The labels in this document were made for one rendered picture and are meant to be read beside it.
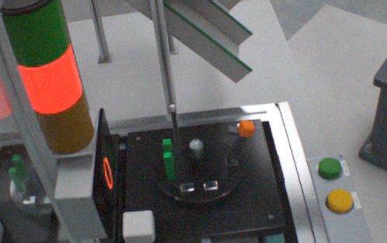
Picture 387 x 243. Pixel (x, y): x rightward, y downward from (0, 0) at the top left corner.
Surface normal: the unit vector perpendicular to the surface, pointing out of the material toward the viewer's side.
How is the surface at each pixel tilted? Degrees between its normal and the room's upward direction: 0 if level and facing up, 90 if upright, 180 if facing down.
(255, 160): 0
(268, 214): 0
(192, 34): 90
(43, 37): 90
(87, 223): 90
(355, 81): 0
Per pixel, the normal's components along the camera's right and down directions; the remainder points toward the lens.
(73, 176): -0.09, -0.73
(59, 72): 0.68, 0.45
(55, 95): 0.35, 0.61
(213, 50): -0.11, 0.69
